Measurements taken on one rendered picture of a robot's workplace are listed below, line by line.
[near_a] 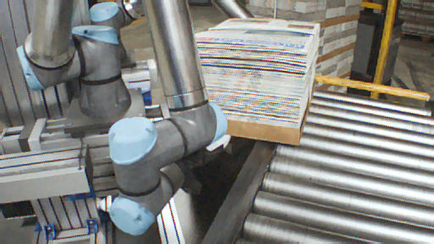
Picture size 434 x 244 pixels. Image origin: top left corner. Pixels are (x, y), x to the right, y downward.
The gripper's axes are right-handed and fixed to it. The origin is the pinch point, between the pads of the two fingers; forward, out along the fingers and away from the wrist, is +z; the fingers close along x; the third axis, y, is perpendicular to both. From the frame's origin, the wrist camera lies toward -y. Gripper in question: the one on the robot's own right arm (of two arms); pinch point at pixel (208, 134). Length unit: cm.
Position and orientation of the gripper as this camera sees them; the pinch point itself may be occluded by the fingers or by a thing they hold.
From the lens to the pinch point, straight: 80.1
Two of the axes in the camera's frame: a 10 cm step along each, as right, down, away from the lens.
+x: -9.2, -1.0, 3.7
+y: -0.8, -8.9, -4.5
